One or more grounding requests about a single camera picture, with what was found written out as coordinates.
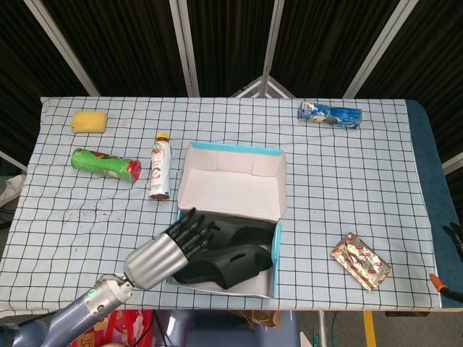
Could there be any orange-tipped black clamp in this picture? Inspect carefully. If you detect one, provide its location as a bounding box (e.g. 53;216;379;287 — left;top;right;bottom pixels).
429;273;463;301

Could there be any white drink bottle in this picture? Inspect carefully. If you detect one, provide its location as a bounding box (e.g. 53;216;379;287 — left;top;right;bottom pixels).
149;132;172;202

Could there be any black slipper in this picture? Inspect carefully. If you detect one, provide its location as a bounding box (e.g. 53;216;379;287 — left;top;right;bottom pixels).
172;244;274;290
197;213;278;250

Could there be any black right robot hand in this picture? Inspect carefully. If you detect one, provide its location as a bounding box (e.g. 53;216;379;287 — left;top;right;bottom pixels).
443;222;463;250

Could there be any black white-framed folding screen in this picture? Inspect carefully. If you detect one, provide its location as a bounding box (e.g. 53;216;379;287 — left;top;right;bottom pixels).
0;0;463;174

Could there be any light blue shoe box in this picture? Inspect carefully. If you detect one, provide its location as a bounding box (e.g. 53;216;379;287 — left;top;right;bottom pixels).
164;140;287;299

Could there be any blue snack package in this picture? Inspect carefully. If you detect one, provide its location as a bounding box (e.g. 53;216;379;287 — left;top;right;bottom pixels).
297;101;363;130

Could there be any gold red candy packet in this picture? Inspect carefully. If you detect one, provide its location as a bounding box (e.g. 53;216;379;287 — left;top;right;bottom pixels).
331;232;393;291

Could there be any red patterned bag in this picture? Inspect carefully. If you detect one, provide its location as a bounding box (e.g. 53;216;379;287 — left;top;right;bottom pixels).
70;309;155;347

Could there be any checkered tablecloth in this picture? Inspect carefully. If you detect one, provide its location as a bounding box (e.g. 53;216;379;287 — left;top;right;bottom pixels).
0;96;444;319

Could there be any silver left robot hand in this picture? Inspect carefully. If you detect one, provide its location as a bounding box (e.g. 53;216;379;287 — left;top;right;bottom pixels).
123;207;218;291

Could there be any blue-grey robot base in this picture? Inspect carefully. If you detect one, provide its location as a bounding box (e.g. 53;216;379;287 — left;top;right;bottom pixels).
153;309;301;347

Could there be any brown paper bag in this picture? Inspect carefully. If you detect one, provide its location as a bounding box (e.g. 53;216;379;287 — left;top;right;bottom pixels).
237;309;282;328

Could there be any metal table leg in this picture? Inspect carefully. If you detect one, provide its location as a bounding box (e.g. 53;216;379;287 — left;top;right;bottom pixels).
317;310;328;347

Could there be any yellow sponge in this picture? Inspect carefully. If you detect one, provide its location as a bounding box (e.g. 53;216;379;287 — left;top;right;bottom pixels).
70;110;109;134

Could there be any green chips can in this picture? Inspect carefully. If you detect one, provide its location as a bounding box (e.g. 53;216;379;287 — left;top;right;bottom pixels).
70;147;143;183

